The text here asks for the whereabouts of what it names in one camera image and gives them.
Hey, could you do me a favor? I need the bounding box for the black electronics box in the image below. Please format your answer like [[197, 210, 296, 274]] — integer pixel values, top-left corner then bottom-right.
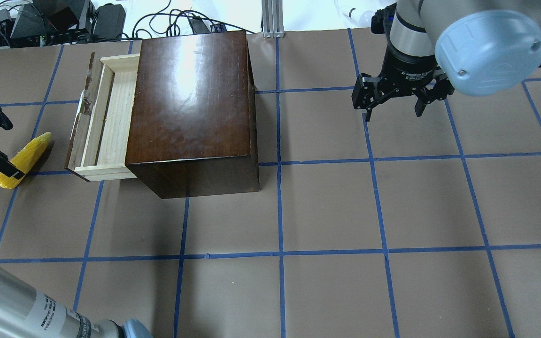
[[92, 4, 126, 40]]

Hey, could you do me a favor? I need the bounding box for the light wood drawer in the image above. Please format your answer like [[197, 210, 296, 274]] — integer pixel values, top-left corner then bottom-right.
[[65, 53, 140, 182]]

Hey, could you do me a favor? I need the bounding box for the white drawer handle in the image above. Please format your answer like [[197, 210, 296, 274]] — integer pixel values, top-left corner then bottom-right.
[[77, 89, 92, 117]]

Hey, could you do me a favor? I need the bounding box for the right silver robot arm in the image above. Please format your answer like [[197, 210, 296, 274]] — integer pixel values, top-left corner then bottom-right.
[[352, 0, 541, 121]]

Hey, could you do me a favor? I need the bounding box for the white light bulb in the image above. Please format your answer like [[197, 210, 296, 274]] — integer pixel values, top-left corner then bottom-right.
[[347, 7, 376, 28]]

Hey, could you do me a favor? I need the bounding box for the yellow corn cob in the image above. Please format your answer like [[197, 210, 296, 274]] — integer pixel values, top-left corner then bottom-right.
[[0, 132, 52, 190]]

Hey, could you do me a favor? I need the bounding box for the aluminium frame post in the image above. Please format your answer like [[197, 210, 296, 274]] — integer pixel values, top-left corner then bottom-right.
[[261, 0, 285, 38]]

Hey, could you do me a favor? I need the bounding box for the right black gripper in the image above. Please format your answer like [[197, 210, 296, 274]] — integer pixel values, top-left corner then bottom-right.
[[351, 49, 455, 122]]

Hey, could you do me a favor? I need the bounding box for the dark wooden drawer cabinet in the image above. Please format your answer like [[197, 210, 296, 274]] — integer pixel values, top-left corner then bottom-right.
[[125, 31, 260, 199]]

